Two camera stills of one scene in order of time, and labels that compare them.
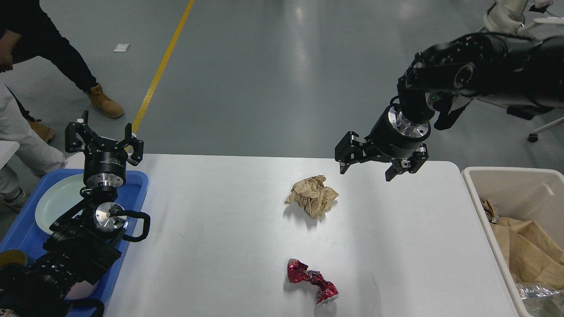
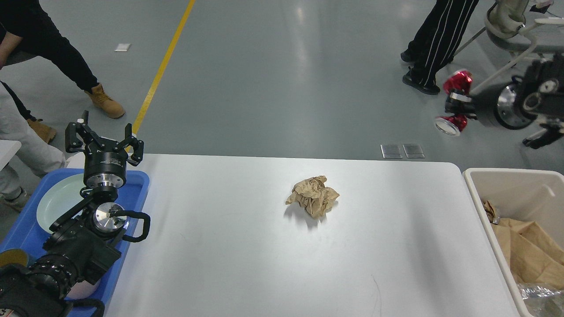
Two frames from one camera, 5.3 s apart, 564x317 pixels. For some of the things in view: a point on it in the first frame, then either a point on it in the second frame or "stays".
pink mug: x=82 y=290 stays
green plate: x=57 y=196 stays
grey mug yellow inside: x=12 y=256 stays
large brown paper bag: x=532 y=258 stays
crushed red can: x=297 y=271 -> x=452 y=125
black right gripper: x=393 y=136 -> x=508 y=105
